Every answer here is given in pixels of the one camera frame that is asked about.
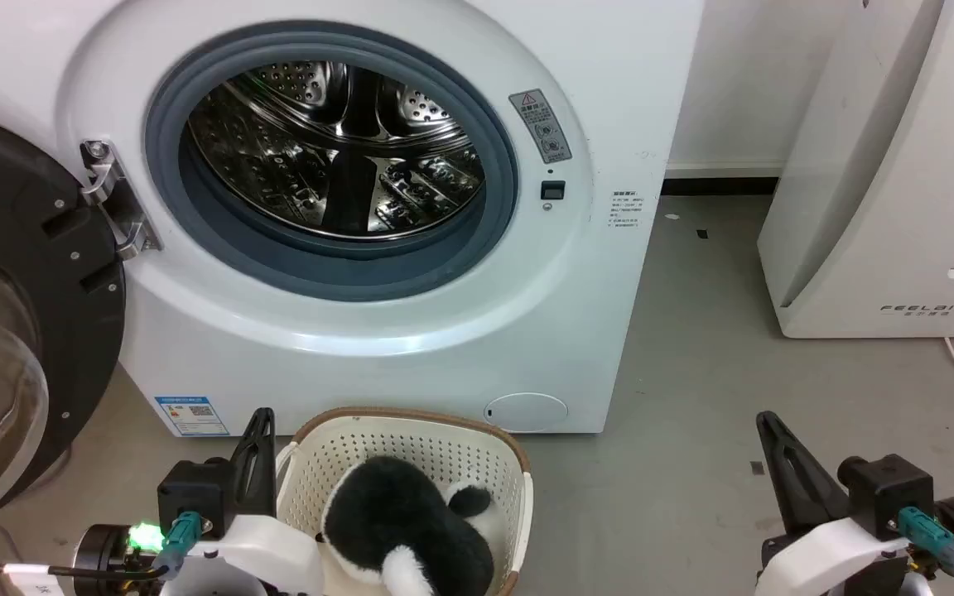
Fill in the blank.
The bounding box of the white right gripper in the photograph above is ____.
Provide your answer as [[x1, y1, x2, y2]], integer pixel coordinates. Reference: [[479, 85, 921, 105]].
[[755, 411, 913, 596]]

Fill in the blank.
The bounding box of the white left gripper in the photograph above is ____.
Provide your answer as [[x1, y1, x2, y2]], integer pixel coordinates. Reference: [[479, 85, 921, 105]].
[[161, 407, 326, 596]]

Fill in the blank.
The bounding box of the black and white plush toy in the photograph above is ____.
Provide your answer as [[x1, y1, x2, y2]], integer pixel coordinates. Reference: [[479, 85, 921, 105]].
[[320, 456, 504, 596]]

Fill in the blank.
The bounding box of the black washing machine door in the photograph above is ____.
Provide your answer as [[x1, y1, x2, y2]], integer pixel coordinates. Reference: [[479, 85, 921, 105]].
[[0, 105, 128, 541]]

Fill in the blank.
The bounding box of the stainless steel washing machine drum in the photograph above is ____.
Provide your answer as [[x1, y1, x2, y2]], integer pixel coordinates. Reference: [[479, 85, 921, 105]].
[[186, 60, 487, 243]]

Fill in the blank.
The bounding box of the blue energy label sticker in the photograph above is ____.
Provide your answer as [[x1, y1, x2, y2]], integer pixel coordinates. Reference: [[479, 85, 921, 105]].
[[154, 396, 231, 437]]

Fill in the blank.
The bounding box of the cream perforated laundry basket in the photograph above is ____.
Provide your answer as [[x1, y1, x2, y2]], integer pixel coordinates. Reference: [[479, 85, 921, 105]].
[[276, 406, 535, 596]]

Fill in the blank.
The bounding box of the white front-load washing machine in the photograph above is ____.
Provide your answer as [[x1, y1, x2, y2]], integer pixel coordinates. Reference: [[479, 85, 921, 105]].
[[0, 0, 706, 437]]

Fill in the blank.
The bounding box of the grey rubber door gasket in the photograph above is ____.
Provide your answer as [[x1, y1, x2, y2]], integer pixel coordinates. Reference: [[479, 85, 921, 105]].
[[144, 22, 520, 302]]

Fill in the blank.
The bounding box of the round white filter cover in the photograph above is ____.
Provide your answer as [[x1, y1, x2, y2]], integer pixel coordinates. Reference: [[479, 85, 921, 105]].
[[484, 392, 569, 434]]

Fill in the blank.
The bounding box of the white Feelbird appliance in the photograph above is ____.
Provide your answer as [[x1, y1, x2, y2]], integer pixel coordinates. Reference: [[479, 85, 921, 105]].
[[756, 0, 954, 339]]

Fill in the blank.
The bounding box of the silver door hinge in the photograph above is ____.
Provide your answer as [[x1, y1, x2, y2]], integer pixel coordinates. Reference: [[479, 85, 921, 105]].
[[79, 139, 163, 262]]

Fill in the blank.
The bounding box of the small printed text label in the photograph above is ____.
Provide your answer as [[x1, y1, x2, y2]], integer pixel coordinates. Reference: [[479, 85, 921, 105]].
[[607, 190, 648, 231]]

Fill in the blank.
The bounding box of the grey warning sticker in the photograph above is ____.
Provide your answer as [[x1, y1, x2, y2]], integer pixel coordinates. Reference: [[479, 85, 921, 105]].
[[508, 89, 573, 165]]

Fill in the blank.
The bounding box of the black cable with teal plug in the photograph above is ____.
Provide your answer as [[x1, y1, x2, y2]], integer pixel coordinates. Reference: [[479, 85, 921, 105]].
[[897, 507, 954, 596], [0, 511, 203, 585]]

